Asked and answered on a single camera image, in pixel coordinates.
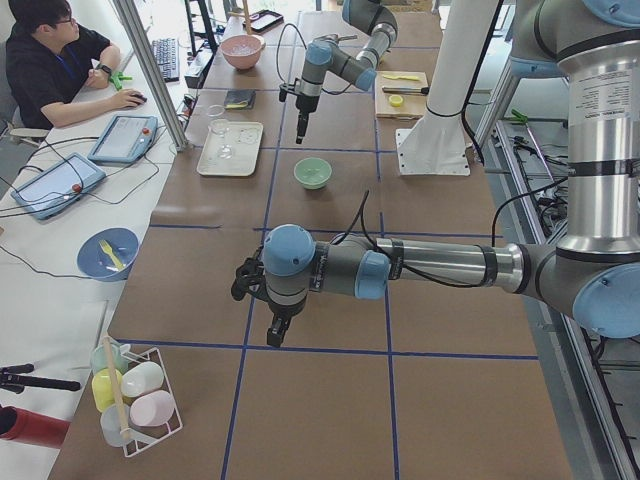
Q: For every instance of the green ceramic bowl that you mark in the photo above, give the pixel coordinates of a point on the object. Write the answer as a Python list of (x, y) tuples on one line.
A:
[(312, 172)]

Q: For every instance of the pink bowl with ice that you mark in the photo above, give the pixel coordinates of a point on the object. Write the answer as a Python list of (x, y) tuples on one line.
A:
[(242, 51)]

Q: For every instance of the blue bowl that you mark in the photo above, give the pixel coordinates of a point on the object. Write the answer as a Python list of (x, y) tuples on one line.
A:
[(96, 265)]

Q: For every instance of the grey folded cloth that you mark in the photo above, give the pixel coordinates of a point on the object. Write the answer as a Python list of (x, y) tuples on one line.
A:
[(240, 99)]

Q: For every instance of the cream bear tray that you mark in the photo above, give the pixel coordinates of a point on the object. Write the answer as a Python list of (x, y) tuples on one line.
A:
[(245, 139)]

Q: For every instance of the clear wine glass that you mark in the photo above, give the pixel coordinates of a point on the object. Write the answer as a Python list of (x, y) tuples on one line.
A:
[(219, 127)]

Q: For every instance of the small clear glass dish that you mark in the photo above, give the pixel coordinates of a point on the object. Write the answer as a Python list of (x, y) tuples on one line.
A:
[(215, 111)]

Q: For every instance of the half lemon slice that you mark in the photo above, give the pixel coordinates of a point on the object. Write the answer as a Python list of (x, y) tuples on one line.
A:
[(396, 100)]

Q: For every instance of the wooden cutting board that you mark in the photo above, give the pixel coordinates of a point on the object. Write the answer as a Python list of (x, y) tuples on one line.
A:
[(414, 106)]

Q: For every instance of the yellow plastic knife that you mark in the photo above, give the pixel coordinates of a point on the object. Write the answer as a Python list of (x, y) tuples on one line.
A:
[(413, 78)]

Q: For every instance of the steel muddler black tip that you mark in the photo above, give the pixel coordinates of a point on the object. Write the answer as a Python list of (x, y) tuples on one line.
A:
[(406, 90)]

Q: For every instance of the pink plastic cup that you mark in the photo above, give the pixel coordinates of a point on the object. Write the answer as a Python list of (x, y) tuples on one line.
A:
[(152, 409)]

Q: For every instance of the white plastic cup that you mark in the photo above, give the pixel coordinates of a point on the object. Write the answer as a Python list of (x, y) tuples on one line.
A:
[(142, 379)]

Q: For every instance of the black keyboard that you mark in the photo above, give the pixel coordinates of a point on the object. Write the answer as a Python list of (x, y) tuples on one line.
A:
[(166, 54)]

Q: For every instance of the wooden stick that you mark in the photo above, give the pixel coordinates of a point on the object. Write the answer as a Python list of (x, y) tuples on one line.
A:
[(125, 430)]

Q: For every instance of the far blue teach pendant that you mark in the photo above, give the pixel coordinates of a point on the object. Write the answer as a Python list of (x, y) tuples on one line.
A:
[(125, 139)]

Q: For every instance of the blue teach pendant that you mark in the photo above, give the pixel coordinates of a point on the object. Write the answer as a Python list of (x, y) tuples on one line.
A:
[(54, 189), (125, 139)]

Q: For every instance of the green plastic cup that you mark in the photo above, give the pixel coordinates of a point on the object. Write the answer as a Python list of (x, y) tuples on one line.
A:
[(99, 362)]

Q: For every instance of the yellow plastic cup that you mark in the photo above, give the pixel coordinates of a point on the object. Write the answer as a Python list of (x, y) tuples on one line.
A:
[(102, 390)]

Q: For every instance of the clear plastic cup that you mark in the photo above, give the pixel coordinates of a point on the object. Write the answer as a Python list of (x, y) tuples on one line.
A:
[(111, 427)]

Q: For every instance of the yellow plastic fork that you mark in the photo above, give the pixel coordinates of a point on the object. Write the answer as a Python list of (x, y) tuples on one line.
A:
[(107, 249)]

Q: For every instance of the green clamp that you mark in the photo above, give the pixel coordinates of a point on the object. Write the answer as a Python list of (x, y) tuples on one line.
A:
[(118, 78)]

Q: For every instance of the black tripod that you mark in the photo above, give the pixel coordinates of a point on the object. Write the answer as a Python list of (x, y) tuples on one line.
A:
[(16, 378)]

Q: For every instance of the seated person black shirt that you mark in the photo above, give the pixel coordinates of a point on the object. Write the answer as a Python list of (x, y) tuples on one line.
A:
[(50, 57)]

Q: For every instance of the near blue teach pendant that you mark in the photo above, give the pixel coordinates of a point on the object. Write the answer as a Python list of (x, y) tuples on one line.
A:
[(54, 189)]

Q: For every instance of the red bottle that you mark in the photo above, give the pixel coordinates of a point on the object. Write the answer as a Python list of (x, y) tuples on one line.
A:
[(32, 428)]

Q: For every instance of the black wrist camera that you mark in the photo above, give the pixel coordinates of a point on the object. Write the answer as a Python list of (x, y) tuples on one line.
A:
[(249, 280)]

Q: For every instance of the white wire cup rack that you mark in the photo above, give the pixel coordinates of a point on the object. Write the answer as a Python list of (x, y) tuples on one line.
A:
[(143, 438)]

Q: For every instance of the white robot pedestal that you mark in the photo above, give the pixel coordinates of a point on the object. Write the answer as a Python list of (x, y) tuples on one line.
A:
[(436, 144)]

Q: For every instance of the aluminium frame post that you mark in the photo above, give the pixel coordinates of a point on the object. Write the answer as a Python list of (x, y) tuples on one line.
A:
[(132, 24)]

